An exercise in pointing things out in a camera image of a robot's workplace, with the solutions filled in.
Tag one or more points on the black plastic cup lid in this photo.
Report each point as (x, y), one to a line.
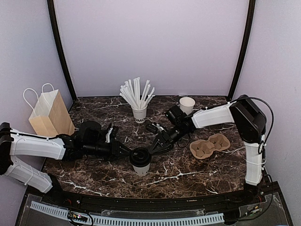
(140, 157)

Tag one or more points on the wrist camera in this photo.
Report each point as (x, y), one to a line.
(111, 132)
(155, 128)

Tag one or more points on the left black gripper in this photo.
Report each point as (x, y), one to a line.
(115, 151)

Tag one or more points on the cardboard cup carrier tray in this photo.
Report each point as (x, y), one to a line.
(202, 149)

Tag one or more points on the white paper coffee cup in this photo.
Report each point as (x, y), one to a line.
(141, 171)

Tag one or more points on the brown paper bag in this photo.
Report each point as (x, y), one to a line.
(49, 116)

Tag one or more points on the left black frame post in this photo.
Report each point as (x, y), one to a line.
(59, 48)

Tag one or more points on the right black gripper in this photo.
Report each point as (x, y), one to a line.
(164, 141)

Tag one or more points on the bundle of wrapped white straws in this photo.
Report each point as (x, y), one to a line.
(133, 94)

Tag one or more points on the white cable duct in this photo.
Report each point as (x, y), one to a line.
(123, 218)

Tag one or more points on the spare white paper cup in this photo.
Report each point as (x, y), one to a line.
(187, 104)

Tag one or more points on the black front rail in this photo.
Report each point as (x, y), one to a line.
(227, 202)

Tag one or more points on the right black frame post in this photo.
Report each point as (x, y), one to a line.
(243, 49)

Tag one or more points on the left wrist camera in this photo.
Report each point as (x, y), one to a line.
(111, 132)

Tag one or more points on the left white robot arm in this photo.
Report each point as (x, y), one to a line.
(89, 140)

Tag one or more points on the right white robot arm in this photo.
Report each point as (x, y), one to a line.
(250, 122)

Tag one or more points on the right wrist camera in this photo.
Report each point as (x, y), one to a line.
(155, 128)

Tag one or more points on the white cup holding straws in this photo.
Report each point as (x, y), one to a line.
(139, 114)

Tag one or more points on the black frame post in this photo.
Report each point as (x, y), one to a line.
(59, 48)
(243, 49)

